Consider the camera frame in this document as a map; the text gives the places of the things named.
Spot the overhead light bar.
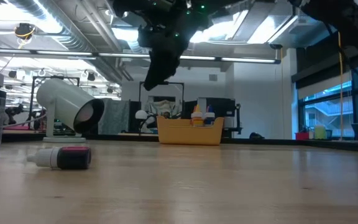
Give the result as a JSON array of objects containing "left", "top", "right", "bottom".
[{"left": 0, "top": 47, "right": 282, "bottom": 65}]

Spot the yellow hanging cable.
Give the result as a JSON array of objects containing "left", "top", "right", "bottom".
[{"left": 337, "top": 30, "right": 344, "bottom": 141}]

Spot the large blue food coloring bottle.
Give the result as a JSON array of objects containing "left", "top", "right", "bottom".
[{"left": 203, "top": 105, "right": 216, "bottom": 127}]

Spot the yellow-green container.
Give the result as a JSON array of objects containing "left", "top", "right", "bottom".
[{"left": 314, "top": 124, "right": 328, "bottom": 140}]

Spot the small pink food coloring bottle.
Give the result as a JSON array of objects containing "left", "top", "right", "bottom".
[{"left": 26, "top": 146, "right": 92, "bottom": 170}]

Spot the large yellow food coloring bottle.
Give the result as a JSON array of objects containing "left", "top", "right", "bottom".
[{"left": 190, "top": 105, "right": 204, "bottom": 128}]

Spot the black ceiling fixture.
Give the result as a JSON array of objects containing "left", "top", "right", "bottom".
[{"left": 14, "top": 22, "right": 36, "bottom": 40}]

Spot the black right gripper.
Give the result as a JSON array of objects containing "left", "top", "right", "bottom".
[{"left": 113, "top": 0, "right": 239, "bottom": 92}]

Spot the yellow plastic bin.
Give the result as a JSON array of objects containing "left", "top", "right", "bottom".
[{"left": 156, "top": 116, "right": 225, "bottom": 146}]

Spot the black aluminium table frame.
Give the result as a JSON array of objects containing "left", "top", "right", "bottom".
[{"left": 1, "top": 133, "right": 358, "bottom": 154}]

